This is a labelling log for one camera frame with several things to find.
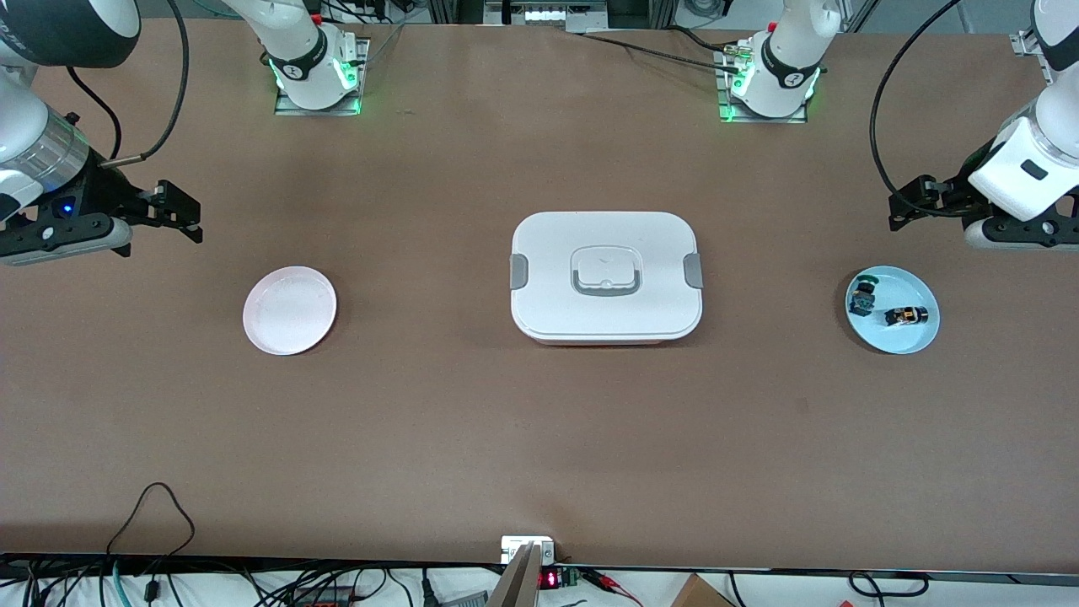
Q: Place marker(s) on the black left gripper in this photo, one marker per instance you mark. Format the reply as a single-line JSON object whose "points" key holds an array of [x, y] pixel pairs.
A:
{"points": [[955, 193]]}

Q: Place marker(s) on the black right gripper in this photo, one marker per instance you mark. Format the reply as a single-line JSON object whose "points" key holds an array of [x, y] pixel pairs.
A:
{"points": [[103, 193]]}

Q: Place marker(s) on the orange push button switch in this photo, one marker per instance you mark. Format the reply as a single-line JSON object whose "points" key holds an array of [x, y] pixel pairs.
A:
{"points": [[906, 317]]}

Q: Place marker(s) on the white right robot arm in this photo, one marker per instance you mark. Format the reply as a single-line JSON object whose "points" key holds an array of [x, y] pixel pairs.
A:
{"points": [[295, 34]]}

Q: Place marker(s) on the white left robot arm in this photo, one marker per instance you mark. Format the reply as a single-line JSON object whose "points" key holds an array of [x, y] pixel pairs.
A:
{"points": [[797, 25]]}

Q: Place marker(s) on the light blue round plate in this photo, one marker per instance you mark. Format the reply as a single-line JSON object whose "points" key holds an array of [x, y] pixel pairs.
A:
{"points": [[902, 337]]}

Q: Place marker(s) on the pink round plate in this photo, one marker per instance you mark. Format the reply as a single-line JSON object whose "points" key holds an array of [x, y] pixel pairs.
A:
{"points": [[289, 310]]}

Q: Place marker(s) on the grey metal control box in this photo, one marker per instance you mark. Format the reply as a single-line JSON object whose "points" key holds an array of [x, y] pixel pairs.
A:
{"points": [[548, 15]]}

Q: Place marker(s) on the brown cardboard box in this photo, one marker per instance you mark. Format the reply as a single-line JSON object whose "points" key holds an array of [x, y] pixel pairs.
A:
{"points": [[700, 594]]}

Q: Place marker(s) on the grey aluminium profile beam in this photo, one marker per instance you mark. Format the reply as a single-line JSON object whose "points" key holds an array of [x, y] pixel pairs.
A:
{"points": [[514, 586]]}

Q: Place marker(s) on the red digit display module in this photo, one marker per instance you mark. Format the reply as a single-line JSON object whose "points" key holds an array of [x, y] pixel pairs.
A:
{"points": [[550, 579]]}

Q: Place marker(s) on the green push button switch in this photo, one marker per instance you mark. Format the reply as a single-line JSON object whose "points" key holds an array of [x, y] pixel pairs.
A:
{"points": [[862, 297]]}

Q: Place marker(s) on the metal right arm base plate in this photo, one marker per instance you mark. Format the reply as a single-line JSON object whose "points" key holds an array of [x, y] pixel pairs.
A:
{"points": [[291, 108]]}

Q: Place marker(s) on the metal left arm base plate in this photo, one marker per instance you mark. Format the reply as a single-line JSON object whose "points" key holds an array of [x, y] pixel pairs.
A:
{"points": [[763, 120]]}

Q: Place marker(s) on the aluminium corner bracket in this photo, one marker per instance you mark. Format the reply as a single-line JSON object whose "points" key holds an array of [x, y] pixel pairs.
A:
{"points": [[1024, 42]]}

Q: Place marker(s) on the small white mount block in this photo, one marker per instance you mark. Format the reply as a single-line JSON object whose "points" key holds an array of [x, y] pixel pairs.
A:
{"points": [[516, 544]]}

